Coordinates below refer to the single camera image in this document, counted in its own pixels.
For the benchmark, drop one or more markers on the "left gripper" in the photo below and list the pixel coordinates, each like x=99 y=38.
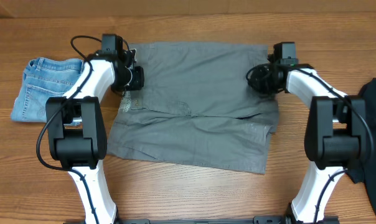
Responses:
x=139 y=80

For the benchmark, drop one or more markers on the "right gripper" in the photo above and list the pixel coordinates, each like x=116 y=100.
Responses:
x=254 y=83

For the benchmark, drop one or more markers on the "grey shorts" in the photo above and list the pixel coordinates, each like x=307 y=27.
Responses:
x=196 y=108

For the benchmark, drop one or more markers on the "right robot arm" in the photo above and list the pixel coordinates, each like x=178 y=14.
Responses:
x=337 y=137

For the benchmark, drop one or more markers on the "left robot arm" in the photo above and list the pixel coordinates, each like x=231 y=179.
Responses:
x=75 y=126

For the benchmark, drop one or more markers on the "folded blue denim jeans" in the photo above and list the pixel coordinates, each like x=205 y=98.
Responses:
x=43 y=78

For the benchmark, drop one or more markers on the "black garment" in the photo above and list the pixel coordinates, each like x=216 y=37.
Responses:
x=374 y=140

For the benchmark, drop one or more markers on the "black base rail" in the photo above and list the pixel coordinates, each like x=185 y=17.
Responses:
x=200 y=221

